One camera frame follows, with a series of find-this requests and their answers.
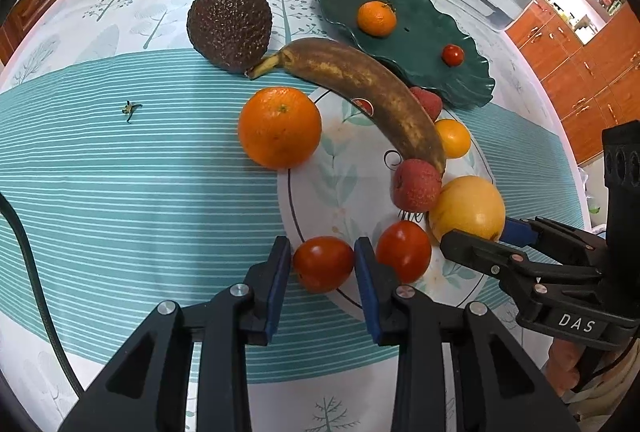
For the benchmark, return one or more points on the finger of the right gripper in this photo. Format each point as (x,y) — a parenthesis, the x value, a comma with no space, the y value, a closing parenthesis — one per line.
(509,266)
(544,235)

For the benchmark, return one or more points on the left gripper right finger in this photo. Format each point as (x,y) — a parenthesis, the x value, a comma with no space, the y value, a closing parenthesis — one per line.
(497,386)

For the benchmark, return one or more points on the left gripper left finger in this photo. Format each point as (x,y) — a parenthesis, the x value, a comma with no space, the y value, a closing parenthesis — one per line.
(144,387)

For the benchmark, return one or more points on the yellow passion fruit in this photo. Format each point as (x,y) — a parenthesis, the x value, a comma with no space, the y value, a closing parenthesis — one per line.
(470,204)

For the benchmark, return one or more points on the red tomato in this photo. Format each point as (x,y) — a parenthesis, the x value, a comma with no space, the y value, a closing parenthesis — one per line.
(406,248)
(323,264)

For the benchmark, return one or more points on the red lychee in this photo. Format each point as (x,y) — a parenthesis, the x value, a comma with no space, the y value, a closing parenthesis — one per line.
(430,102)
(416,186)

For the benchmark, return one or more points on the overripe brown banana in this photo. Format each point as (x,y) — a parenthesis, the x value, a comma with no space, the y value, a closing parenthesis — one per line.
(353,75)

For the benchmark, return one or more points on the large orange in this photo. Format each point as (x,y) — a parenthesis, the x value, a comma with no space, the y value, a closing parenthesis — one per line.
(279,127)

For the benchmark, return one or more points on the dark brown avocado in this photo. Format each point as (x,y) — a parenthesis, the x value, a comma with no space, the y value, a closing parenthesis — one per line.
(230,34)

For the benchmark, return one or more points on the person's right hand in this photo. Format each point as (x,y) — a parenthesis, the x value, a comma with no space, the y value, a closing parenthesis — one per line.
(560,369)

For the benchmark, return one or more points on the small yellow kumquat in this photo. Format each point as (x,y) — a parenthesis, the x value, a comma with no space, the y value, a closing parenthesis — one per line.
(455,138)

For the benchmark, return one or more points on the wooden side cabinet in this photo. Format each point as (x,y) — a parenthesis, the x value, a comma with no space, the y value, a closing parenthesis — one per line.
(593,86)

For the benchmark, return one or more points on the white floral plate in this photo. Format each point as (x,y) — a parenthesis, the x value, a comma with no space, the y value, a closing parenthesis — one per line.
(343,191)

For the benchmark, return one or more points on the small cherry tomato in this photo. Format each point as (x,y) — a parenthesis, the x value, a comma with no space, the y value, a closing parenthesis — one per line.
(453,55)

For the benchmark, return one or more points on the dark green scalloped plate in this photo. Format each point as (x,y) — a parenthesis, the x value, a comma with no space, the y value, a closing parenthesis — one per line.
(413,51)

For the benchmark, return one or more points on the small mandarin orange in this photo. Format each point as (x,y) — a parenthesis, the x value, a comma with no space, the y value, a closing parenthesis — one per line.
(376,18)

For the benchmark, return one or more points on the small dried fruit stem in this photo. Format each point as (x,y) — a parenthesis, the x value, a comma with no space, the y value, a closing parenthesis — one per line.
(129,109)

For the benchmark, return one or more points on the tree pattern tablecloth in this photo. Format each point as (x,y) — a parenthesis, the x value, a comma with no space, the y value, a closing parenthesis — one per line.
(76,31)

